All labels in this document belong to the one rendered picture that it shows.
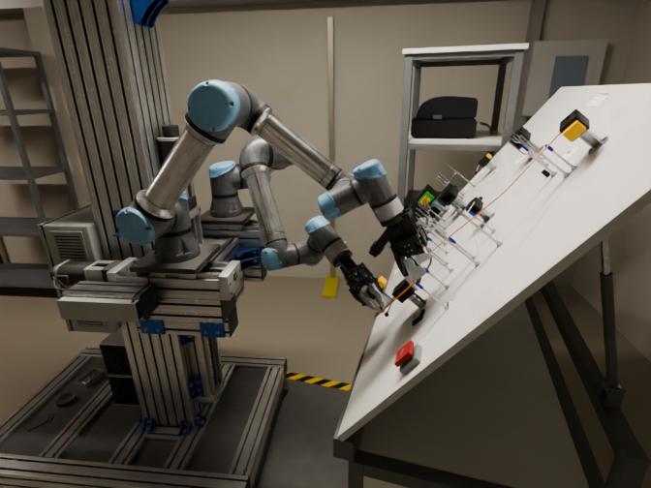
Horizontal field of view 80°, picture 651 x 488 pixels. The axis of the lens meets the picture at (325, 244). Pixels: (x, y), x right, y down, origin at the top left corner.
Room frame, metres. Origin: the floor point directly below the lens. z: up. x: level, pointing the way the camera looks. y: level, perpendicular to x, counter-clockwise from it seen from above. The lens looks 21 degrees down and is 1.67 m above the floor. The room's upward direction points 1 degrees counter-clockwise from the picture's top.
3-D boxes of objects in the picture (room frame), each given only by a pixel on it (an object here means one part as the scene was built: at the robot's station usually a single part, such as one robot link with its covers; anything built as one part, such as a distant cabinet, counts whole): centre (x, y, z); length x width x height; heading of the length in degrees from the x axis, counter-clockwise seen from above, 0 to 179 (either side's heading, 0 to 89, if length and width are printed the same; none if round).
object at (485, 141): (2.11, -0.68, 0.92); 0.60 x 0.50 x 1.85; 163
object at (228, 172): (1.73, 0.45, 1.33); 0.13 x 0.12 x 0.14; 118
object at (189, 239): (1.23, 0.51, 1.21); 0.15 x 0.15 x 0.10
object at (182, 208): (1.23, 0.51, 1.33); 0.13 x 0.12 x 0.14; 170
